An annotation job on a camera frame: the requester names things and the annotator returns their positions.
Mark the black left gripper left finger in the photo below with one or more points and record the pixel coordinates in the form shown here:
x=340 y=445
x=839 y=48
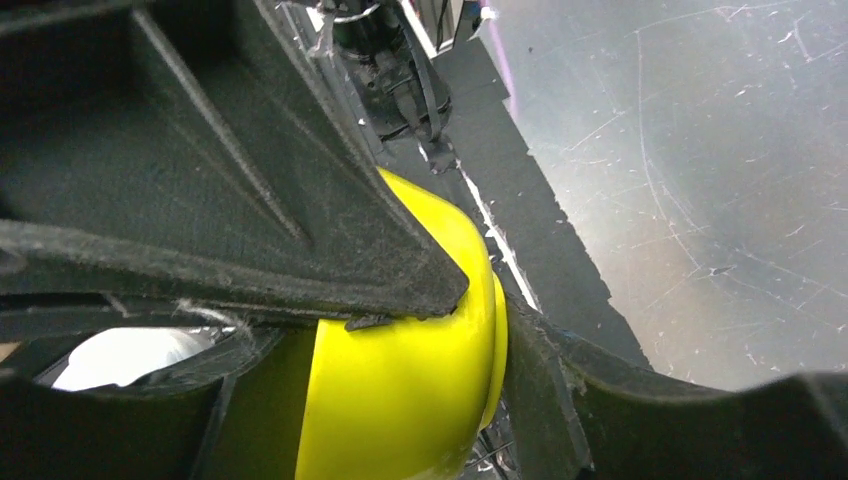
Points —
x=188 y=421

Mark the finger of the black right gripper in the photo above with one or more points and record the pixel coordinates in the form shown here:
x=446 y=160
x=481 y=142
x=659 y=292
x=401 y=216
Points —
x=188 y=150

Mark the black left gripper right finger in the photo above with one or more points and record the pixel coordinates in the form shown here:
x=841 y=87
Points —
x=579 y=412

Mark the dark striped white bowl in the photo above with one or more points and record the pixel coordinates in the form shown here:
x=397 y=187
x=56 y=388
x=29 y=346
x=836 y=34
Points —
x=120 y=356

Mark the yellow green bowl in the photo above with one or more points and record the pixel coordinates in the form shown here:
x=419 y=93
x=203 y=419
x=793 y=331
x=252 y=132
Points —
x=407 y=400

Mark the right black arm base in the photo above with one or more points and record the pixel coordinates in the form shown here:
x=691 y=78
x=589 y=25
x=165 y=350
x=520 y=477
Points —
x=388 y=69

